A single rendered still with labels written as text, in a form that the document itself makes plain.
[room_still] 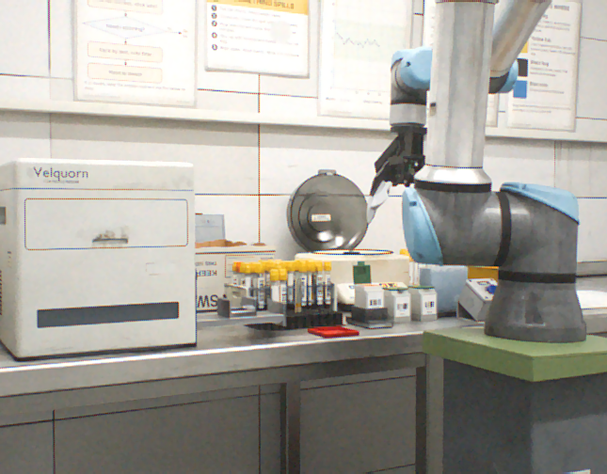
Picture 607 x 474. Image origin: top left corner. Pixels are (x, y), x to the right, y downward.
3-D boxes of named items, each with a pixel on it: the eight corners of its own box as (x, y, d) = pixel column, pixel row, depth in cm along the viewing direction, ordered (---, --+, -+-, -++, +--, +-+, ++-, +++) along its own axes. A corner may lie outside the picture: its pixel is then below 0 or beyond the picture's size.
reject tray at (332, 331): (326, 338, 137) (326, 333, 137) (307, 333, 143) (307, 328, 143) (359, 335, 140) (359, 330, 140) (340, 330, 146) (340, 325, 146)
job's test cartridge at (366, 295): (366, 320, 149) (366, 287, 149) (354, 316, 153) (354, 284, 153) (384, 318, 151) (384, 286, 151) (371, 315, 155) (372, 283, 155)
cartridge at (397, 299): (393, 323, 154) (393, 289, 154) (380, 320, 158) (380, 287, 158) (410, 322, 156) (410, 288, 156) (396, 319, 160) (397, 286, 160)
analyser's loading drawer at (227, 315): (173, 335, 128) (173, 303, 128) (161, 329, 134) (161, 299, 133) (286, 325, 137) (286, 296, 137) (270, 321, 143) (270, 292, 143)
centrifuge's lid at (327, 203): (289, 166, 197) (279, 172, 205) (294, 267, 195) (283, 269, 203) (368, 168, 204) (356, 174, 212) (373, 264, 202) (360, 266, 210)
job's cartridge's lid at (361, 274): (353, 260, 153) (352, 260, 154) (355, 285, 153) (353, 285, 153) (370, 260, 155) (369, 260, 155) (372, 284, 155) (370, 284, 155)
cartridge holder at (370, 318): (369, 329, 147) (369, 309, 147) (345, 323, 155) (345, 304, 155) (393, 327, 149) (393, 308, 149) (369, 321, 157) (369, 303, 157)
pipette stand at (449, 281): (436, 317, 162) (436, 269, 162) (414, 313, 168) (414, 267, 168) (472, 314, 167) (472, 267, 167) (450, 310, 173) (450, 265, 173)
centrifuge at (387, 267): (329, 313, 169) (329, 256, 168) (286, 298, 197) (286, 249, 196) (429, 308, 176) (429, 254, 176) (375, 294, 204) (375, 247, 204)
